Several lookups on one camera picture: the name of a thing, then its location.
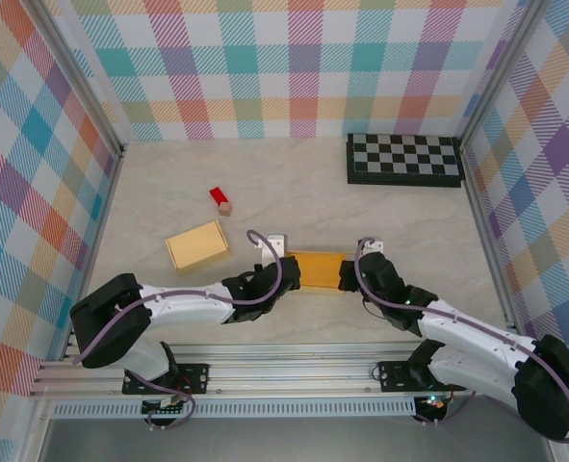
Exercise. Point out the yellow paper box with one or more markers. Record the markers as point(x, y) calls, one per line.
point(197, 248)
point(320, 269)

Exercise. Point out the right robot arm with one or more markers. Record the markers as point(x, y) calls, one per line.
point(549, 385)

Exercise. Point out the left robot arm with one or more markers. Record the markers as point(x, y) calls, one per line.
point(106, 317)

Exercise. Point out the natural wooden cube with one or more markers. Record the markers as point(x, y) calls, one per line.
point(225, 209)

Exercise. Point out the red wooden block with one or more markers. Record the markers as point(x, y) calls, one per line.
point(218, 196)

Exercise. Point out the black grey chessboard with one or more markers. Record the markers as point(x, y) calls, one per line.
point(409, 154)

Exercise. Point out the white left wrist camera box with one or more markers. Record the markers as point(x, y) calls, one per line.
point(272, 245)

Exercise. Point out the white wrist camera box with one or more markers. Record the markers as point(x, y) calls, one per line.
point(272, 245)
point(373, 246)

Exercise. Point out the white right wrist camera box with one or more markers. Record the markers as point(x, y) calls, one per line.
point(373, 246)

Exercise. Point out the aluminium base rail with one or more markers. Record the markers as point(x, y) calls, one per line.
point(289, 370)

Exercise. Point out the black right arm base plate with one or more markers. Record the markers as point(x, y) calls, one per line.
point(395, 377)

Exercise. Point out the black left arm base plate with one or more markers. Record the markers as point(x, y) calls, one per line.
point(195, 377)

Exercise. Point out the aluminium side rail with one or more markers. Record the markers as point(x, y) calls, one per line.
point(104, 216)
point(482, 216)

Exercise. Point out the aluminium corner post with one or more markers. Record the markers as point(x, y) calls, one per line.
point(499, 72)
point(82, 77)

